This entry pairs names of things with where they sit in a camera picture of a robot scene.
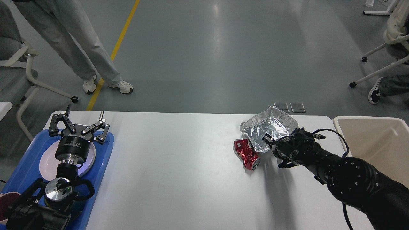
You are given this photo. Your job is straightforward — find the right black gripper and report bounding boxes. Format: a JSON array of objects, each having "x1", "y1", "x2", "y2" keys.
[{"x1": 262, "y1": 134, "x2": 297, "y2": 169}]

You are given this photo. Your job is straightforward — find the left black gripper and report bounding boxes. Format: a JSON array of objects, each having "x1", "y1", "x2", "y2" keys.
[{"x1": 49, "y1": 105, "x2": 110, "y2": 164}]

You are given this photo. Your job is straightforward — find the aluminium foil sheet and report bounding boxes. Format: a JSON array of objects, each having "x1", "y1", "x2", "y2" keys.
[{"x1": 239, "y1": 106, "x2": 298, "y2": 153}]

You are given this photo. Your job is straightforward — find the crushed red soda can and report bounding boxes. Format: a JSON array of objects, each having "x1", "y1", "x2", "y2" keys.
[{"x1": 234, "y1": 138, "x2": 261, "y2": 171}]

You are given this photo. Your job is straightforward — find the pink plate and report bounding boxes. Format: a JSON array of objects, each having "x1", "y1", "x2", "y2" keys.
[{"x1": 39, "y1": 139, "x2": 96, "y2": 181}]

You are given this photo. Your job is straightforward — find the pink mug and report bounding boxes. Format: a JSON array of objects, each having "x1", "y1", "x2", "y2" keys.
[{"x1": 0, "y1": 192, "x2": 21, "y2": 224}]

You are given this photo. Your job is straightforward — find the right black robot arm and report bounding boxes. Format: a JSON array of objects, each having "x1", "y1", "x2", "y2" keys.
[{"x1": 262, "y1": 128, "x2": 409, "y2": 230}]

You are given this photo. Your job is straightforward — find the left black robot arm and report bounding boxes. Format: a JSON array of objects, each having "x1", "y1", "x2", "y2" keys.
[{"x1": 1, "y1": 106, "x2": 114, "y2": 230}]

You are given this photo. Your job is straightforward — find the left floor outlet plate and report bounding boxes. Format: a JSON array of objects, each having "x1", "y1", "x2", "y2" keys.
[{"x1": 273, "y1": 102, "x2": 290, "y2": 113}]

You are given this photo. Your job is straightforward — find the floor outlet plate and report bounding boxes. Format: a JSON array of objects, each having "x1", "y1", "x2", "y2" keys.
[
  {"x1": 273, "y1": 102, "x2": 290, "y2": 113},
  {"x1": 290, "y1": 103, "x2": 306, "y2": 113}
]

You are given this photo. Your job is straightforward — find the right floor outlet plate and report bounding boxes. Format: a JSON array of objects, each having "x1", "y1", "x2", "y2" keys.
[{"x1": 290, "y1": 103, "x2": 306, "y2": 113}]

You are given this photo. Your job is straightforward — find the white side table corner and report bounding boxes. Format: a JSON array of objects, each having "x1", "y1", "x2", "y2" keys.
[{"x1": 0, "y1": 101, "x2": 13, "y2": 121}]

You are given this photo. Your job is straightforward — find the grey office chair left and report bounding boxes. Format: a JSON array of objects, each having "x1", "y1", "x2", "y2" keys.
[{"x1": 0, "y1": 1, "x2": 78, "y2": 142}]

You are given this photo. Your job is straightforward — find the beige plastic bin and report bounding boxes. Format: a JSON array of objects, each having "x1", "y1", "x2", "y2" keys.
[{"x1": 333, "y1": 116, "x2": 409, "y2": 187}]

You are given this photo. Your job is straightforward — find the person in grey trousers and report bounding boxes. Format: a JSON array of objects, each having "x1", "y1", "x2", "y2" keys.
[{"x1": 13, "y1": 0, "x2": 133, "y2": 94}]

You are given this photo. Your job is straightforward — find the white office chair right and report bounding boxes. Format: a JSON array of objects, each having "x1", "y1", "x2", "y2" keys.
[{"x1": 349, "y1": 0, "x2": 409, "y2": 88}]

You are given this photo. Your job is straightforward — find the white table leg far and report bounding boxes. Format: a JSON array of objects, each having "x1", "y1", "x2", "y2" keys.
[{"x1": 362, "y1": 0, "x2": 399, "y2": 16}]

